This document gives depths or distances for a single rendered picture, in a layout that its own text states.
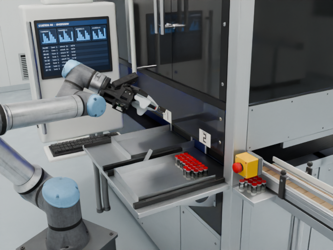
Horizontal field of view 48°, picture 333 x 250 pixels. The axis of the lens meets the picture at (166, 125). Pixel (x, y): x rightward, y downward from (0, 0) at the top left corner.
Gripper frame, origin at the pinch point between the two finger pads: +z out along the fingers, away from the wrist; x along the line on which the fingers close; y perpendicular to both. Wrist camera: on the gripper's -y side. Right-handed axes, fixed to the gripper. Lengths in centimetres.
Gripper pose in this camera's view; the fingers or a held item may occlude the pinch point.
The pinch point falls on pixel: (154, 105)
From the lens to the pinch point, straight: 141.0
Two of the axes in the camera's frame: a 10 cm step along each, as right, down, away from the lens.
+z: 9.0, 4.4, 0.7
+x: 3.0, -4.9, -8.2
